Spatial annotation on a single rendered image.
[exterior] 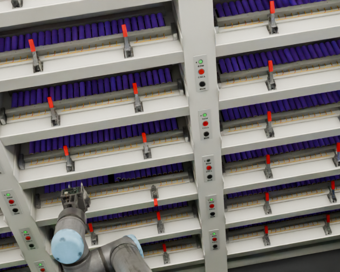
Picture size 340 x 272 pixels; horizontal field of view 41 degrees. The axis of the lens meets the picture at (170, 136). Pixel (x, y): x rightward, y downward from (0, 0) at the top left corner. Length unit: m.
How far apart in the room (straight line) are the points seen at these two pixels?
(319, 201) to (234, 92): 0.67
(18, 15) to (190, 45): 0.48
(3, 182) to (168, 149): 0.57
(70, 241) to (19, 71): 0.51
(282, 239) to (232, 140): 0.61
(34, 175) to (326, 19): 1.07
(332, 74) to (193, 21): 0.52
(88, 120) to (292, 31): 0.68
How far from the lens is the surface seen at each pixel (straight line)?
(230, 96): 1.46
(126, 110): 1.45
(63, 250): 1.35
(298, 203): 1.91
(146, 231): 1.83
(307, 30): 1.43
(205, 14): 1.31
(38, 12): 1.29
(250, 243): 2.01
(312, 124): 1.66
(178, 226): 1.83
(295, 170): 1.76
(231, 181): 1.71
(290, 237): 2.04
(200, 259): 1.97
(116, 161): 1.56
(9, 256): 1.93
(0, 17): 1.31
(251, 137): 1.59
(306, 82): 1.53
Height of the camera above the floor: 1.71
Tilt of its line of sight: 37 degrees down
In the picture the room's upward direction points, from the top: 8 degrees counter-clockwise
